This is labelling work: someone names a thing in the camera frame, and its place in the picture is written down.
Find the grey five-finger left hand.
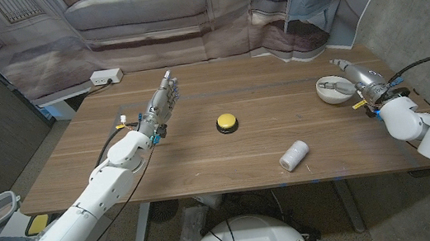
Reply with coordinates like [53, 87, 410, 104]
[131, 69, 186, 138]

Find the grey five-finger right hand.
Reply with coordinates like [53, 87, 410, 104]
[314, 52, 391, 112]

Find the white ribbed bowl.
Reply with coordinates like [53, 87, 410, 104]
[314, 72, 359, 108]

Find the yellow button with black base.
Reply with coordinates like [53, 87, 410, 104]
[215, 111, 241, 136]

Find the right wrist connector yellow tag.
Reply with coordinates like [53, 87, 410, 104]
[351, 97, 381, 120]

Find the wrist connector yellow tag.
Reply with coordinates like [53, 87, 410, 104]
[351, 97, 381, 120]
[114, 112, 140, 131]

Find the left wrist connector yellow tag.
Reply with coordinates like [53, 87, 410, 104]
[114, 112, 140, 131]

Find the white power strip box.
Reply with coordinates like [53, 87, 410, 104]
[89, 67, 125, 87]

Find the printed living room backdrop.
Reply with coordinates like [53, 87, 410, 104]
[0, 0, 413, 113]

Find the white crumpled bag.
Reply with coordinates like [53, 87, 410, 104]
[192, 193, 225, 212]

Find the grey table leg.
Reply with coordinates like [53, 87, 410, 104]
[333, 176, 367, 236]

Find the white table leg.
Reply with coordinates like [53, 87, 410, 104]
[127, 201, 156, 241]

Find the clear plastic bag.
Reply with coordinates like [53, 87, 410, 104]
[174, 203, 215, 241]

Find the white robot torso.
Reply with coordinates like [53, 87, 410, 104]
[185, 207, 310, 241]

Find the yellow and black pad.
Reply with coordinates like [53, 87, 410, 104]
[22, 209, 77, 238]

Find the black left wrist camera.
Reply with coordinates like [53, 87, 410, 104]
[149, 122, 170, 145]

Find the black power strip cable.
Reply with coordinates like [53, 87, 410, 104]
[80, 78, 116, 98]

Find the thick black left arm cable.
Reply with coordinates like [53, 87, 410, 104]
[91, 123, 144, 168]

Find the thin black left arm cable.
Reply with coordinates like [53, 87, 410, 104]
[45, 143, 169, 241]

